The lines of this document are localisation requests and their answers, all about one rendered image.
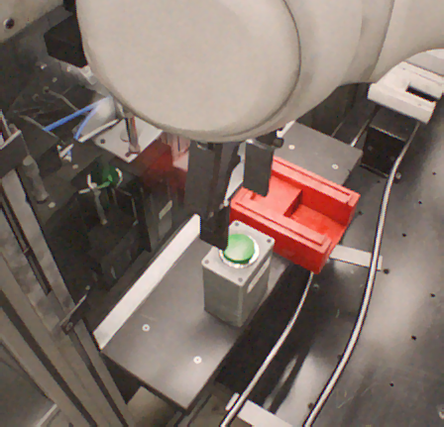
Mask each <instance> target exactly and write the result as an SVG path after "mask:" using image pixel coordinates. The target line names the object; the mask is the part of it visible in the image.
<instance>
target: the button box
mask: <svg viewBox="0 0 444 427"><path fill-rule="evenodd" d="M238 233H240V234H245V235H247V236H249V237H250V238H252V239H253V241H254V242H255V245H256V253H255V256H254V257H253V258H252V259H250V261H249V262H247V263H245V264H240V265H237V264H232V263H229V262H228V261H226V260H225V258H224V256H223V255H222V251H221V250H219V249H217V248H215V247H212V249H211V250H210V251H209V252H208V254H207V255H206V256H205V257H204V259H203V261H202V262H201V266H202V272H203V292H204V305H203V309H204V310H206V311H207V312H209V313H211V314H213V315H215V316H217V317H218V318H220V319H222V320H223V321H225V322H227V323H229V324H230V325H232V326H234V327H235V328H238V329H239V328H241V327H242V326H243V324H244V323H245V321H246V320H247V318H248V317H249V315H250V314H251V312H252V311H253V310H254V308H255V307H256V305H257V304H259V302H260V301H261V299H262V298H263V296H264V295H265V293H266V292H267V289H268V288H269V286H268V281H269V273H270V265H271V257H272V251H273V249H274V245H275V239H274V238H272V237H269V236H267V235H265V234H263V233H261V232H259V231H257V230H255V229H253V228H251V227H248V226H246V225H244V224H242V223H240V222H238V220H235V222H234V223H233V224H231V225H230V227H229V235H231V234H238ZM229 235H228V236H229Z"/></svg>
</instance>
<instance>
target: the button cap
mask: <svg viewBox="0 0 444 427"><path fill-rule="evenodd" d="M255 253H256V245H255V242H254V241H253V239H252V238H250V237H249V236H247V235H245V234H240V233H238V234H231V235H229V236H228V247H227V249H226V250H225V251H224V252H223V251H222V255H223V256H224V258H225V260H226V261H228V262H229V263H232V264H237V265H240V264H245V263H247V262H249V261H250V259H252V258H253V257H254V256H255Z"/></svg>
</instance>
